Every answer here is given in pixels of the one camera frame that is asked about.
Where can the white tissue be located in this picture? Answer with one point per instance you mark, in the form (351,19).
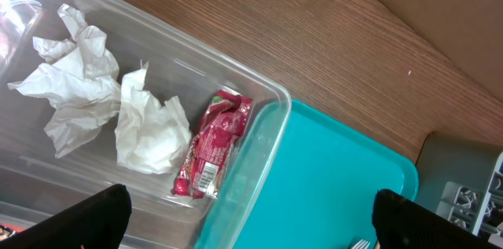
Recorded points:
(78,78)

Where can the white plastic fork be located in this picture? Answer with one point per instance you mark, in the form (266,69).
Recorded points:
(361,244)

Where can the red snack wrapper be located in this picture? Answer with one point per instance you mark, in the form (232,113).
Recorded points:
(222,124)

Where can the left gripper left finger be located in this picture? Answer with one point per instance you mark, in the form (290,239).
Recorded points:
(99,221)

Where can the teal serving tray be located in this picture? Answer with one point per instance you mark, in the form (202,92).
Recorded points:
(317,192)

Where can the grey dishwasher rack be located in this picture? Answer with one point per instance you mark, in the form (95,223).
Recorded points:
(460,180)

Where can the white napkin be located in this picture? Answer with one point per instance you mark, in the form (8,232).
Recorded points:
(152,137)

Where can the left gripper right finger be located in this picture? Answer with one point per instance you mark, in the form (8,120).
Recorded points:
(402,224)

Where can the clear plastic bin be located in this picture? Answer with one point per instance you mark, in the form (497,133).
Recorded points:
(36,185)

